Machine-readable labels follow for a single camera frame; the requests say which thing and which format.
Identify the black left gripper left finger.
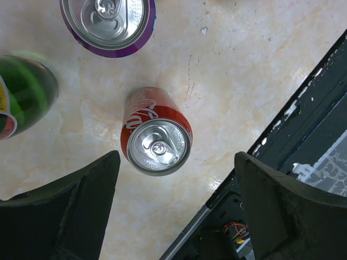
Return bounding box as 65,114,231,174
1,151,120,259

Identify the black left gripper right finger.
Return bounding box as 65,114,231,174
234,152,346,259

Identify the red Coca-Cola can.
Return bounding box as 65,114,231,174
120,87,193,177

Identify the purple Fanta can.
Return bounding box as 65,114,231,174
60,0,156,58

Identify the green Perrier glass bottle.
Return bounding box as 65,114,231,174
1,55,59,140

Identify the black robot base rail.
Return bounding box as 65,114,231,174
162,34,346,259

